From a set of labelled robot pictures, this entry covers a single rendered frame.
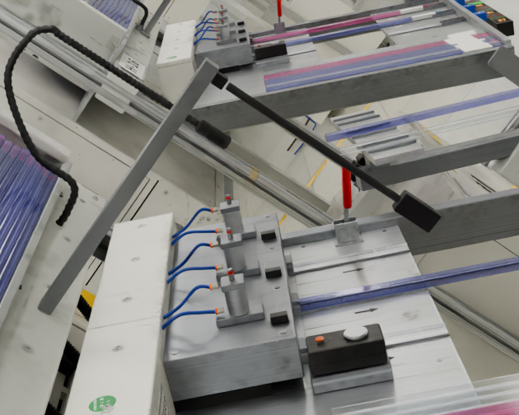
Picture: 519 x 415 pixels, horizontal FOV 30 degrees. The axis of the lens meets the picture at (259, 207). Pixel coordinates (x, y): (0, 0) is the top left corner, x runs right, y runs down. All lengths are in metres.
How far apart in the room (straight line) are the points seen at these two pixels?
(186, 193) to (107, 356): 1.16
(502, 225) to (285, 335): 0.48
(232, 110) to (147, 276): 0.97
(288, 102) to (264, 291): 1.02
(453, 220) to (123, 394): 0.60
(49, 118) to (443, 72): 0.82
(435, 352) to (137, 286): 0.33
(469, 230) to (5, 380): 0.70
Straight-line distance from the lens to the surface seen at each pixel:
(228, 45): 2.36
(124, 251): 1.20
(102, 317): 1.05
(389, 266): 1.21
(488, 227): 1.35
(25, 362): 0.92
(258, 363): 0.98
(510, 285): 2.29
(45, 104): 2.07
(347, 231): 1.28
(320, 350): 0.96
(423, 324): 1.07
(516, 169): 1.56
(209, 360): 0.97
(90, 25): 2.13
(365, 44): 5.70
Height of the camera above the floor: 1.45
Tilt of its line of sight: 14 degrees down
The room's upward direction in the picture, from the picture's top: 58 degrees counter-clockwise
